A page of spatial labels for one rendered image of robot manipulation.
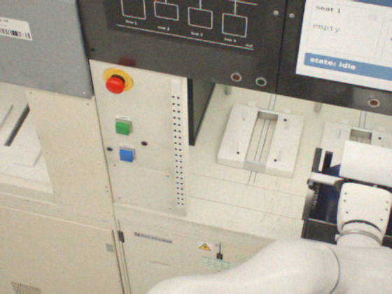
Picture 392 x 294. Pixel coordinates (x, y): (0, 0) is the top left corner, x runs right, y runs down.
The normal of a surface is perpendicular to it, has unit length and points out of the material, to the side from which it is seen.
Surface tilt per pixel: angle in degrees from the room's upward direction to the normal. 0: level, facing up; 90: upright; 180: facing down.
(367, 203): 3
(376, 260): 26
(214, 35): 90
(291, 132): 0
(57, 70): 90
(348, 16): 90
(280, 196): 0
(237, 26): 90
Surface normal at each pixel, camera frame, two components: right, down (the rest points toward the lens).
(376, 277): 0.30, -0.18
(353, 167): 0.03, -0.67
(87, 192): -0.24, 0.73
